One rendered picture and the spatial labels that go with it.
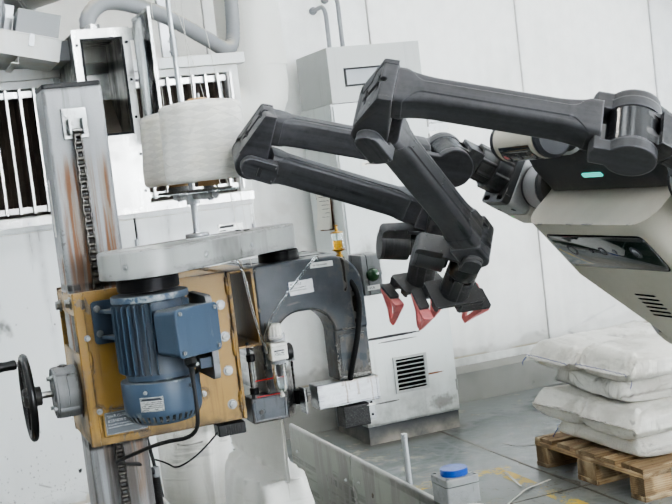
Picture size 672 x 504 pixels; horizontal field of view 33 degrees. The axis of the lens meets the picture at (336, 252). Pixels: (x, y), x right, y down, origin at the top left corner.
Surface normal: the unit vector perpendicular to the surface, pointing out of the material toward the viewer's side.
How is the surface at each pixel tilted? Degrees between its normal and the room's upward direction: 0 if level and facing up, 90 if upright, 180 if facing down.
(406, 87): 57
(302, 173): 110
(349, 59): 90
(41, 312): 90
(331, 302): 90
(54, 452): 90
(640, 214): 40
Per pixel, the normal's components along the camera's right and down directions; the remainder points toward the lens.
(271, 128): 0.16, 0.43
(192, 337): 0.72, -0.04
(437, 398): 0.37, 0.03
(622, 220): -0.69, -0.67
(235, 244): 0.86, -0.07
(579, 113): 0.02, -0.48
